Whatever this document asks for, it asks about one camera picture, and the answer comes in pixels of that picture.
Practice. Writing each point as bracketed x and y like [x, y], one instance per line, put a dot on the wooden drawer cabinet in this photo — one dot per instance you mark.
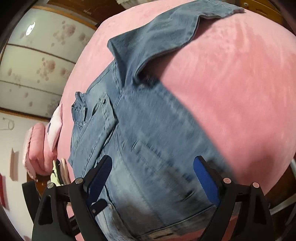
[264, 8]

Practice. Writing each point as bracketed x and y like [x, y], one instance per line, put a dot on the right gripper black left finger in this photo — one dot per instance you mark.
[65, 211]

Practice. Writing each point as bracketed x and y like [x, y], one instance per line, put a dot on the small white pillow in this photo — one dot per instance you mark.
[53, 128]

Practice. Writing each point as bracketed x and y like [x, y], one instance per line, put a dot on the blue denim jacket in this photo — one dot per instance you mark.
[152, 192]

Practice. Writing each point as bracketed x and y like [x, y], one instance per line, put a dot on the floral sliding wardrobe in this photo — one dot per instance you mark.
[38, 59]

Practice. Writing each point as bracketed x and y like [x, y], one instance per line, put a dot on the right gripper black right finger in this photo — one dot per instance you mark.
[254, 220]

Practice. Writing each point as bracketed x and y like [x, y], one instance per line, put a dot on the folded pink quilt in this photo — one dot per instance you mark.
[39, 151]

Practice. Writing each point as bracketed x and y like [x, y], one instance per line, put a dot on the folded green black shirt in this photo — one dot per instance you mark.
[60, 173]

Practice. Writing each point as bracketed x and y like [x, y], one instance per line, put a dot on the pink bed sheet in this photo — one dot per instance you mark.
[236, 78]

